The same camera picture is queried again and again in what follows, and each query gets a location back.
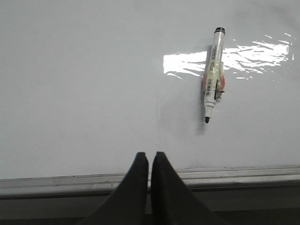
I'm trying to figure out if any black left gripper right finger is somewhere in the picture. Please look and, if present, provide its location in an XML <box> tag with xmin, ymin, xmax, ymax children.
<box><xmin>150</xmin><ymin>152</ymin><xmax>228</xmax><ymax>225</ymax></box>

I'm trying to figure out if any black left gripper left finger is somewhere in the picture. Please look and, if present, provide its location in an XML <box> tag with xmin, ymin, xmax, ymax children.
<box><xmin>78</xmin><ymin>152</ymin><xmax>149</xmax><ymax>225</ymax></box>

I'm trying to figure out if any white whiteboard marker pen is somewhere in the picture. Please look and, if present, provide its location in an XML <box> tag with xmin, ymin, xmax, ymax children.
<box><xmin>202</xmin><ymin>27</ymin><xmax>225</xmax><ymax>123</ymax></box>

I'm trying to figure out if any white whiteboard with grey frame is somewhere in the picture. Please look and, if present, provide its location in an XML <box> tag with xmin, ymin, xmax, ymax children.
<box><xmin>0</xmin><ymin>0</ymin><xmax>300</xmax><ymax>199</ymax></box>

